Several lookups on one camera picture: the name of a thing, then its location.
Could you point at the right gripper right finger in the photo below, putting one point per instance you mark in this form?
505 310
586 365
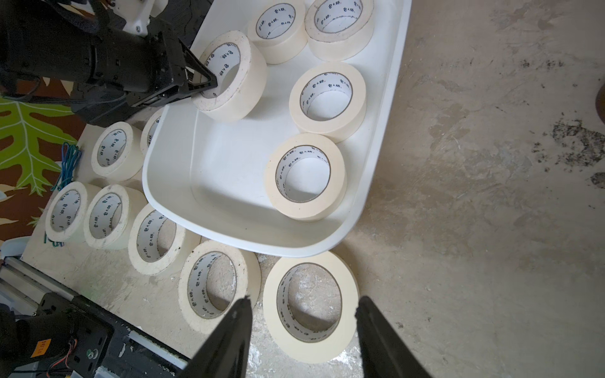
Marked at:
383 352

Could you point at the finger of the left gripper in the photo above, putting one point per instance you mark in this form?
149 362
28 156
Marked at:
198 80

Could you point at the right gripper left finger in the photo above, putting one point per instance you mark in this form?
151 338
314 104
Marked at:
226 350

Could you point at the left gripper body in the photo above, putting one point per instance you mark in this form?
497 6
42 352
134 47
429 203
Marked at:
52 56

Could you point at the masking tape roll eight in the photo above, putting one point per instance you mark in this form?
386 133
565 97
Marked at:
241 72

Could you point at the masking tape roll nine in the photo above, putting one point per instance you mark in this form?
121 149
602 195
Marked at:
193 295

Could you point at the white plastic storage box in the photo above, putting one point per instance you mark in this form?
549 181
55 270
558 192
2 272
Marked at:
208 176

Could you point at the masking tape roll twelve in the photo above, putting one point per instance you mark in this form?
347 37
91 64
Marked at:
297 341

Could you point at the masking tape roll one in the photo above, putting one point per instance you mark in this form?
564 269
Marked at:
116 154

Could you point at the masking tape roll seven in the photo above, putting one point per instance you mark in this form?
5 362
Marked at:
157 245

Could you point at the masking tape roll four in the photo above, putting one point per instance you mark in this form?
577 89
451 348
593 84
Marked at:
111 216

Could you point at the masking tape roll three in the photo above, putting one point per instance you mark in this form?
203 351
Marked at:
67 213

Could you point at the masking tape roll two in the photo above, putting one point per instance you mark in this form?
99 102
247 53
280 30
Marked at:
149 131

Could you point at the masking tape roll five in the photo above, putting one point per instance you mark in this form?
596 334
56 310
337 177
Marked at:
278 31

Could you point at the masking tape roll ten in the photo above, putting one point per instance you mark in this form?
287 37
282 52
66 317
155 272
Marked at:
329 100

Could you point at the masking tape roll eleven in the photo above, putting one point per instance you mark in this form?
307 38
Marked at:
305 177

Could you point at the masking tape roll six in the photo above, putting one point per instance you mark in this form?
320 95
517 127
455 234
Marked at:
339 29

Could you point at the blue cable tie bundle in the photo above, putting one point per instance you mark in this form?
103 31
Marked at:
70 158

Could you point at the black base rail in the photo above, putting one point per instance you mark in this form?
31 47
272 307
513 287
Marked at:
48 330

